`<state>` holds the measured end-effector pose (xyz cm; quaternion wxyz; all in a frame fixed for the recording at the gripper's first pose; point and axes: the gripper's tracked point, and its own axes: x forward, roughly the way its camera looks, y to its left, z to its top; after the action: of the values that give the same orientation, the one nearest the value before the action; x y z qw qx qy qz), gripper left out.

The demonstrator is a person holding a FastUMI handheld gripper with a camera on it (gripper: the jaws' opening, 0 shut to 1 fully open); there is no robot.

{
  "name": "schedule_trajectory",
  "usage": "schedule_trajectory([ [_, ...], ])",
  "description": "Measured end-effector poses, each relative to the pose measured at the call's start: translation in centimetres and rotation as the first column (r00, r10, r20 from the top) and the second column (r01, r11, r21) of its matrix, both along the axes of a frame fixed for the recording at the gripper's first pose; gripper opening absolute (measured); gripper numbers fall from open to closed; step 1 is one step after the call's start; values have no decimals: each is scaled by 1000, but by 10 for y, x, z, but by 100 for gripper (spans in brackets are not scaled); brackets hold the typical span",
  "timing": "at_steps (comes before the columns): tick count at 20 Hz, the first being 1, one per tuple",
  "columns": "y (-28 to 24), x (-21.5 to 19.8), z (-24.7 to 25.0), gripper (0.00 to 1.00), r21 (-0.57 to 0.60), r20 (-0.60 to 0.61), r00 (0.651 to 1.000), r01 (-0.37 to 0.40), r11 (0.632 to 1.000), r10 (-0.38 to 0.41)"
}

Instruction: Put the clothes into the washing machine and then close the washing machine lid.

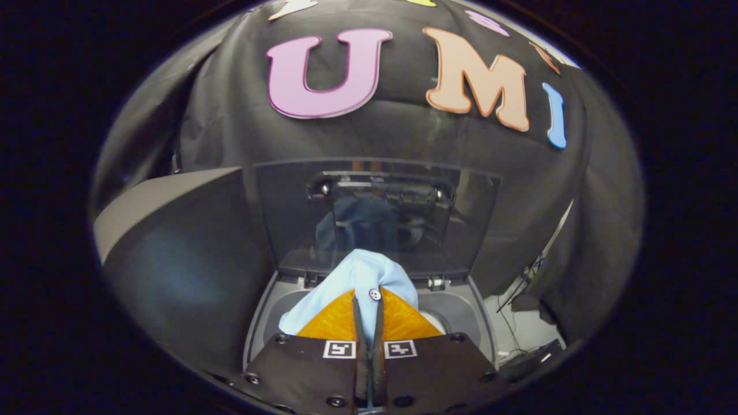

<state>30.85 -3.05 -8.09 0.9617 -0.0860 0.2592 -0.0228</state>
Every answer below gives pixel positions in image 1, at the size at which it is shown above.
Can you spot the grey cabinet with beige door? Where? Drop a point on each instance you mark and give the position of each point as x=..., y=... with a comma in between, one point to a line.
x=173, y=259

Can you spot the black backdrop cloth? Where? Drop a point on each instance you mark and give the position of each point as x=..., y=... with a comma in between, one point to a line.
x=403, y=138

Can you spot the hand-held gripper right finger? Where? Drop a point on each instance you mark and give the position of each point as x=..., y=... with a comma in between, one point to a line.
x=444, y=369

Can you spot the light blue shirt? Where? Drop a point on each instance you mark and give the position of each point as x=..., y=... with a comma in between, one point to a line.
x=357, y=274

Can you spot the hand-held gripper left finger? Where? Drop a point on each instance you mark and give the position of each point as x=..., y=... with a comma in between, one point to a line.
x=300, y=369

